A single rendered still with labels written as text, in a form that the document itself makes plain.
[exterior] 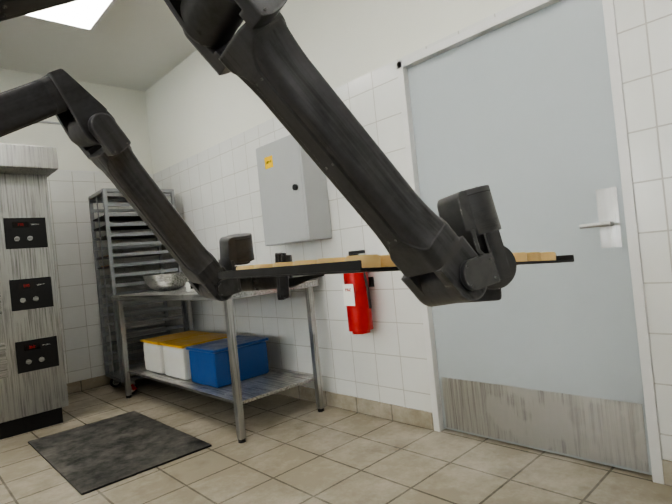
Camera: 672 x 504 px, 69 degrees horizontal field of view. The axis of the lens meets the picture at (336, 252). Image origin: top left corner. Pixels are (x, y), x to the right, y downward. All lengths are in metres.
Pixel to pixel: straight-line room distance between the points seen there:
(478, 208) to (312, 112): 0.24
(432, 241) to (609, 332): 1.90
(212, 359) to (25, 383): 1.41
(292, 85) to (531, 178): 2.04
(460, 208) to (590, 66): 1.88
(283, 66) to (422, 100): 2.36
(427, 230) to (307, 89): 0.19
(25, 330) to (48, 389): 0.46
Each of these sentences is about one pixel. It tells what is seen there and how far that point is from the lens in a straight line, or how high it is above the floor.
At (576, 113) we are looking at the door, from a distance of 2.42.
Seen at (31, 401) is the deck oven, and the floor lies 0.22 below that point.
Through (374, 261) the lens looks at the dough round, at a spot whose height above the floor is 1.02.
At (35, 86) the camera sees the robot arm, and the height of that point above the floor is 1.34.
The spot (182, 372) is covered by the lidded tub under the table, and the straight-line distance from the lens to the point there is 3.85.
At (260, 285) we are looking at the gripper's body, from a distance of 1.07.
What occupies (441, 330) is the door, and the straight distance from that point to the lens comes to 2.78.
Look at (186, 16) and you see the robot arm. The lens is 0.54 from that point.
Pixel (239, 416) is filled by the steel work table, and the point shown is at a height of 0.16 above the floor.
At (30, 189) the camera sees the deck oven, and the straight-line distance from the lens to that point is 4.22.
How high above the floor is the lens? 1.03
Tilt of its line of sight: level
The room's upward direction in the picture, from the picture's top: 6 degrees counter-clockwise
